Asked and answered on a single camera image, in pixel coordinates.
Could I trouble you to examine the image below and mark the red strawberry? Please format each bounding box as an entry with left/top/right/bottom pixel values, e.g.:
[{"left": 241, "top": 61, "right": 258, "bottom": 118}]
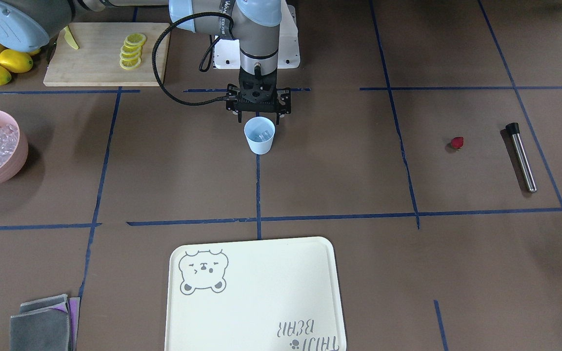
[{"left": 450, "top": 137, "right": 464, "bottom": 150}]

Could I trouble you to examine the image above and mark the yellow plastic knife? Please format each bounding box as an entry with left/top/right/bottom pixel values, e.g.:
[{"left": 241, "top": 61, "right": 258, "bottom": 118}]
[{"left": 64, "top": 26, "right": 80, "bottom": 50}]

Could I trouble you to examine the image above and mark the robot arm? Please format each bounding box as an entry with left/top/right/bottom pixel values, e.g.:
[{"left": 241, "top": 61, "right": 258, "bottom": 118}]
[{"left": 0, "top": 0, "right": 291, "bottom": 121}]

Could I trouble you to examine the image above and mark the steel muddler black tip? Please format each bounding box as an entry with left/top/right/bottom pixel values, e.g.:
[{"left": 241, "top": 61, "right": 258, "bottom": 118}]
[{"left": 505, "top": 122, "right": 538, "bottom": 194}]

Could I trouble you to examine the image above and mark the light blue plastic cup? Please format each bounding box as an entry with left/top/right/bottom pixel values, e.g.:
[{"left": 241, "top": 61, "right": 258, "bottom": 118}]
[{"left": 244, "top": 116, "right": 275, "bottom": 155}]

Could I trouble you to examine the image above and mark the cream bear print tray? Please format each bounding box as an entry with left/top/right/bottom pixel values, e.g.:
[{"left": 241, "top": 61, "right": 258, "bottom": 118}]
[{"left": 163, "top": 237, "right": 347, "bottom": 351}]

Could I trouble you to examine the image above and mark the purple folded cloth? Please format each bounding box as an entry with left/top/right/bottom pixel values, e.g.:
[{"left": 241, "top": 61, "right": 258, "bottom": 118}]
[{"left": 56, "top": 294, "right": 81, "bottom": 351}]

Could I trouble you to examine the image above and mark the bamboo cutting board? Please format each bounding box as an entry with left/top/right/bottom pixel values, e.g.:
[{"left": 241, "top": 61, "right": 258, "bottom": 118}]
[{"left": 44, "top": 22, "right": 169, "bottom": 87}]

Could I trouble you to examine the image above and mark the lemon slice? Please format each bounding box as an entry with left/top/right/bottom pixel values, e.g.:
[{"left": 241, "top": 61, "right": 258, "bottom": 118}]
[
  {"left": 120, "top": 44, "right": 142, "bottom": 56},
  {"left": 123, "top": 33, "right": 147, "bottom": 47},
  {"left": 119, "top": 57, "right": 142, "bottom": 70},
  {"left": 119, "top": 51, "right": 142, "bottom": 61}
]

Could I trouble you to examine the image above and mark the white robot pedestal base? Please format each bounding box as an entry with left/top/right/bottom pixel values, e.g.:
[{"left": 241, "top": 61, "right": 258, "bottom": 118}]
[{"left": 213, "top": 0, "right": 301, "bottom": 70}]

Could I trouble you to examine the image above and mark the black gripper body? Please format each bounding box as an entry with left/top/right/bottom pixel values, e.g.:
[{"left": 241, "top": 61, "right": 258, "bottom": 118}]
[{"left": 226, "top": 68, "right": 291, "bottom": 117}]

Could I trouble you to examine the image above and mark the grey folded cloth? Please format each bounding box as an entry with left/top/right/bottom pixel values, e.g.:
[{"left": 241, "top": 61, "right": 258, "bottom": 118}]
[{"left": 9, "top": 294, "right": 72, "bottom": 351}]

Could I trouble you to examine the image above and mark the pink bowl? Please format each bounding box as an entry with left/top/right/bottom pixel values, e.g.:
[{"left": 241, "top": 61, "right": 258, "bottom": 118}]
[{"left": 0, "top": 111, "right": 28, "bottom": 183}]

